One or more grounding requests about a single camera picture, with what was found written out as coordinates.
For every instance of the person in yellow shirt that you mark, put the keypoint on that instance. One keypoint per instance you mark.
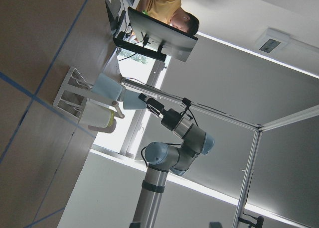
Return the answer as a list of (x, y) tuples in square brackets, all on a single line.
[(171, 13)]

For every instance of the yellow plastic cup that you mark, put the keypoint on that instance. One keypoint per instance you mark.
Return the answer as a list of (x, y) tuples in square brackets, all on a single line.
[(111, 120)]

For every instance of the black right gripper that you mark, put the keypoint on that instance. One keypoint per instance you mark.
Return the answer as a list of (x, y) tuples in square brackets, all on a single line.
[(170, 118)]

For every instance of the black monitor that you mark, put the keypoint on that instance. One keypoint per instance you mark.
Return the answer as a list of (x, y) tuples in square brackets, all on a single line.
[(158, 38)]

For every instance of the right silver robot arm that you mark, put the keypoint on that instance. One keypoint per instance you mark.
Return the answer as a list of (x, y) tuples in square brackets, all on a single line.
[(162, 158)]

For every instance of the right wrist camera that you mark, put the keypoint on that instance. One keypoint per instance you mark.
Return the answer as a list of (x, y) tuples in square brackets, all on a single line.
[(185, 103)]

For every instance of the pink plastic cup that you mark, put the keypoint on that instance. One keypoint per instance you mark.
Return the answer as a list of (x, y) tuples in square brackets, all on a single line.
[(107, 129)]

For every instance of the white plastic cup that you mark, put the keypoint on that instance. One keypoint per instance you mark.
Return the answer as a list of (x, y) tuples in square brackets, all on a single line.
[(95, 115)]

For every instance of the blue plastic cup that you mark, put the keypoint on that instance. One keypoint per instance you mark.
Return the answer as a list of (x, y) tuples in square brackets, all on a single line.
[(131, 101), (107, 87)]

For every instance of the white wire cup rack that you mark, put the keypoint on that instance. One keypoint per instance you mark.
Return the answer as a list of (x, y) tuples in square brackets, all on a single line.
[(74, 93)]

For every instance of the black label box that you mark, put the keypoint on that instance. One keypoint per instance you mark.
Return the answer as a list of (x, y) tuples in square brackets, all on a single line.
[(114, 6)]

